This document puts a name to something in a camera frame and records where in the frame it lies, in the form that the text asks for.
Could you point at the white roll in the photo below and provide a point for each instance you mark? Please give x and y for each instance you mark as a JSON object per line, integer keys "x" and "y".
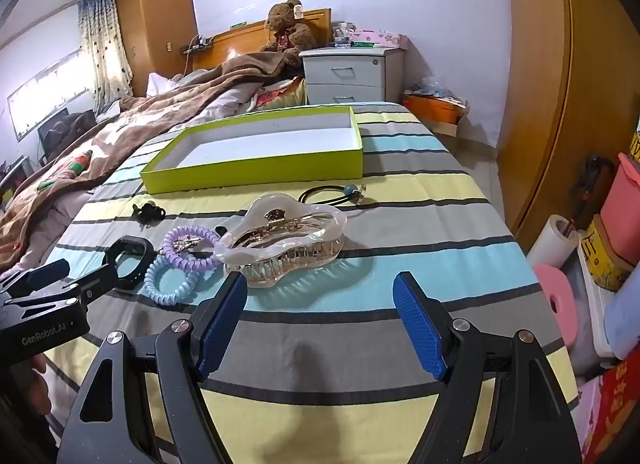
{"x": 550, "y": 244}

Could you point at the power strip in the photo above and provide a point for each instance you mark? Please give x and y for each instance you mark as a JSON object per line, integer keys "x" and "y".
{"x": 197, "y": 43}

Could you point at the brown teddy bear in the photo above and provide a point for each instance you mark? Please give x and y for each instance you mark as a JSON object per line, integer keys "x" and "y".
{"x": 287, "y": 24}

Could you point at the brown patterned blanket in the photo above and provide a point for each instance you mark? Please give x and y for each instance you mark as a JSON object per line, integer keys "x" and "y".
{"x": 165, "y": 104}

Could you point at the pink roll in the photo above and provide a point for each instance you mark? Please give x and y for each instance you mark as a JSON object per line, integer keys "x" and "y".
{"x": 550, "y": 284}

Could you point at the lime green shallow box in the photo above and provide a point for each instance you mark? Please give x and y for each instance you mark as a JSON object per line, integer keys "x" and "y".
{"x": 250, "y": 172}

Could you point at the pink floral tissue box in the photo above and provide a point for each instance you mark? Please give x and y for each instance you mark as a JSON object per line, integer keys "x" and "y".
{"x": 380, "y": 38}

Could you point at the pink plastic bucket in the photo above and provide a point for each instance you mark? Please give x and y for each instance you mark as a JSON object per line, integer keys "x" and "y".
{"x": 622, "y": 214}

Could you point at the gold rhinestone hair clip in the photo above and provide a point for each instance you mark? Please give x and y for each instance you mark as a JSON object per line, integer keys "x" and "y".
{"x": 185, "y": 243}

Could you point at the yellow patterned box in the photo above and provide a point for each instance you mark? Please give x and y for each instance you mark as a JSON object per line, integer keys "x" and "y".
{"x": 605, "y": 259}

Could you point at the wooden headboard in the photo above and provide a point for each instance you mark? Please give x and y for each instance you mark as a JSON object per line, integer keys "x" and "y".
{"x": 240, "y": 37}

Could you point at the striped bedsheet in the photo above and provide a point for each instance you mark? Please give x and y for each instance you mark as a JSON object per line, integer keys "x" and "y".
{"x": 325, "y": 384}

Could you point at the clear hair claw clip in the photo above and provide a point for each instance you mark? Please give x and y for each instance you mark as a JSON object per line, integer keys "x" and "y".
{"x": 280, "y": 254}

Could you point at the black chair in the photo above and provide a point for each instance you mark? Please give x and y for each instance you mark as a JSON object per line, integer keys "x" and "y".
{"x": 65, "y": 132}

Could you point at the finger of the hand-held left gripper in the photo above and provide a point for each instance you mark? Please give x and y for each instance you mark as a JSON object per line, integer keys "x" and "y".
{"x": 47, "y": 271}
{"x": 75, "y": 291}

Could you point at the person's left hand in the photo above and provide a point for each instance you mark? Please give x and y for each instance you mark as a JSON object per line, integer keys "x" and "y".
{"x": 41, "y": 379}

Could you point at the red and yellow pillow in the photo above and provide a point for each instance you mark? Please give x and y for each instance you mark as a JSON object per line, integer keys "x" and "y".
{"x": 280, "y": 94}

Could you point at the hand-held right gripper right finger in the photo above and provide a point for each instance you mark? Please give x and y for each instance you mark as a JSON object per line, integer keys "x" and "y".
{"x": 417, "y": 329}

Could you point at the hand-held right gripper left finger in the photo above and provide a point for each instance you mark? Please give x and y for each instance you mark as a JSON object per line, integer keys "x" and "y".
{"x": 220, "y": 329}

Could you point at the white two-drawer nightstand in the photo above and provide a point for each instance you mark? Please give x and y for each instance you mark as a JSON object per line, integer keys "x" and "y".
{"x": 345, "y": 72}

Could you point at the small bottles on nightstand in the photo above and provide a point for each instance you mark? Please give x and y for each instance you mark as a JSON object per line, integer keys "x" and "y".
{"x": 342, "y": 34}

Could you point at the window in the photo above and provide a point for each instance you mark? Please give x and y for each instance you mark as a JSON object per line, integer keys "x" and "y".
{"x": 45, "y": 89}

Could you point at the red box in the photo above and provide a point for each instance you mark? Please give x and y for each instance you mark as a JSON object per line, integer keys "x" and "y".
{"x": 615, "y": 409}

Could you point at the large wooden wardrobe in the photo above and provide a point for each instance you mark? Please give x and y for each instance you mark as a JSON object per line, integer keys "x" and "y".
{"x": 540, "y": 69}

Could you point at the tall wooden corner wardrobe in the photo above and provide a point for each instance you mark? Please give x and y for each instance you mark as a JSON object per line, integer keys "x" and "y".
{"x": 160, "y": 19}

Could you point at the dotted curtain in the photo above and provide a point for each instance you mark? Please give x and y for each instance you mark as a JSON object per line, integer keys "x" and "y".
{"x": 105, "y": 44}

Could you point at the black smart band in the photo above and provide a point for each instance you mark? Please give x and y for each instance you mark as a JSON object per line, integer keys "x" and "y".
{"x": 140, "y": 254}

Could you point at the orange box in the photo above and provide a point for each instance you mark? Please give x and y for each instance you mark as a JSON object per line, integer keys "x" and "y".
{"x": 430, "y": 112}

